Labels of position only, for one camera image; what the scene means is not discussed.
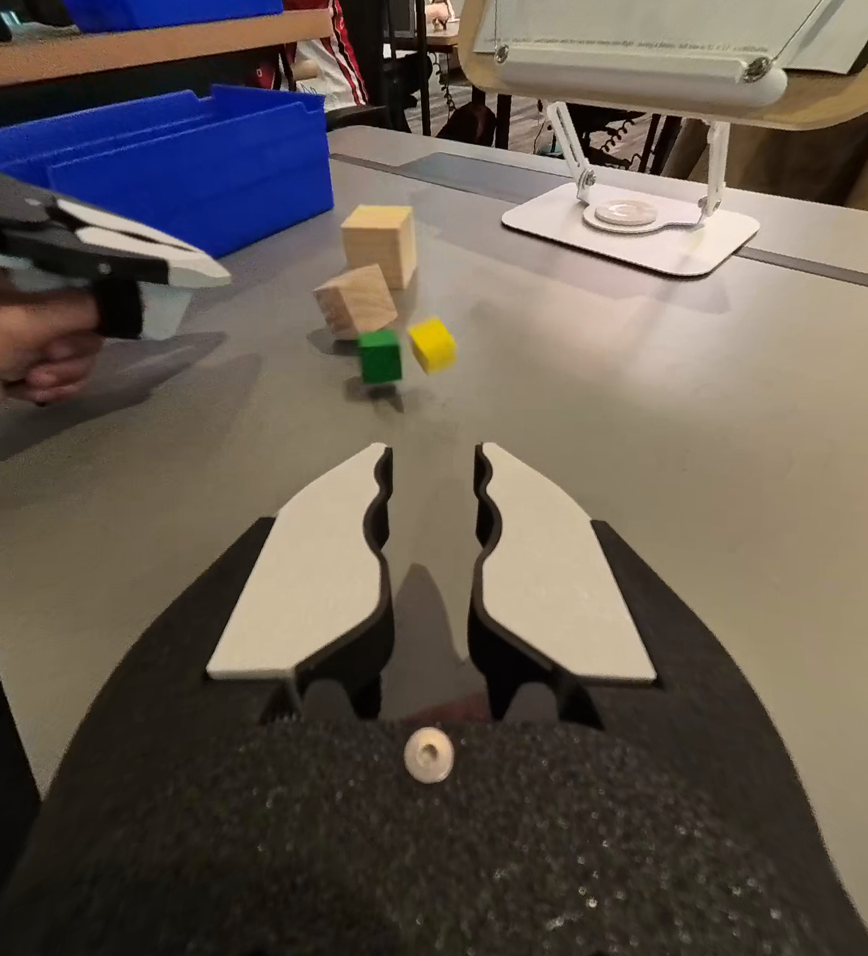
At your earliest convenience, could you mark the wooden shelf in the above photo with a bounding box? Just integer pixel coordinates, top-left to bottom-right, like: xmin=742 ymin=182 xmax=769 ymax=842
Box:
xmin=0 ymin=7 xmax=334 ymax=94

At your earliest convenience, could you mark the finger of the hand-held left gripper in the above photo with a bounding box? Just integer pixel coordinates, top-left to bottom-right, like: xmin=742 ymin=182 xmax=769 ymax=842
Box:
xmin=49 ymin=196 xmax=184 ymax=258
xmin=75 ymin=224 xmax=233 ymax=339

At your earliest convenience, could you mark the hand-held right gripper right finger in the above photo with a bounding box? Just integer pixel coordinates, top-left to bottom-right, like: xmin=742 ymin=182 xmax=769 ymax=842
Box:
xmin=468 ymin=441 xmax=660 ymax=687

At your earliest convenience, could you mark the yellow wooden cube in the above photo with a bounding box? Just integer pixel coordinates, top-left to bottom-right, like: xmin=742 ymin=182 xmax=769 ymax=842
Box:
xmin=408 ymin=317 xmax=457 ymax=374

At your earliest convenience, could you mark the white metal document stand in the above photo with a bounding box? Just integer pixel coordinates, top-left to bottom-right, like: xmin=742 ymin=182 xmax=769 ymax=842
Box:
xmin=479 ymin=41 xmax=789 ymax=279

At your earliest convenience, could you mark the person's left hand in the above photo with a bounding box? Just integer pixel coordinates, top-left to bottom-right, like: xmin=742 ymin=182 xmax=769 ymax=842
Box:
xmin=0 ymin=265 xmax=104 ymax=428

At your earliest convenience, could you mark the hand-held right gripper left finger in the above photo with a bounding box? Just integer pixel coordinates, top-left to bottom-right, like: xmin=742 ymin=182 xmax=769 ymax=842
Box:
xmin=204 ymin=441 xmax=396 ymax=684

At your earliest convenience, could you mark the large plain wooden cube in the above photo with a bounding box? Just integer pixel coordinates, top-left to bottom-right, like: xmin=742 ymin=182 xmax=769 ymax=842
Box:
xmin=341 ymin=205 xmax=417 ymax=291

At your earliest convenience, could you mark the blue bin on shelf board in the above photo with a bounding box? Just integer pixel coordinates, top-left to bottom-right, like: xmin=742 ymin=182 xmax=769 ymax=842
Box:
xmin=64 ymin=0 xmax=285 ymax=34

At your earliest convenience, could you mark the large blue plastic bin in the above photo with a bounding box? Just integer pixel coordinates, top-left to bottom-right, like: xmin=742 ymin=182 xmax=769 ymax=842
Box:
xmin=0 ymin=84 xmax=335 ymax=260

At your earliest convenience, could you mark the green wooden cube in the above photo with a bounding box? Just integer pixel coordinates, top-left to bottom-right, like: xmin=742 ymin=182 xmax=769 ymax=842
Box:
xmin=358 ymin=329 xmax=403 ymax=385

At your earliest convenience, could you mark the instruction sheet in clear holder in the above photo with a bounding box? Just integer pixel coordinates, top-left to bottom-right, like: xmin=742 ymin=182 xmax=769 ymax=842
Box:
xmin=471 ymin=0 xmax=868 ymax=76

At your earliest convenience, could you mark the medium plain wooden cube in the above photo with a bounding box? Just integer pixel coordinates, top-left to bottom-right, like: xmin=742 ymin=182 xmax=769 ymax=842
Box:
xmin=312 ymin=263 xmax=399 ymax=342

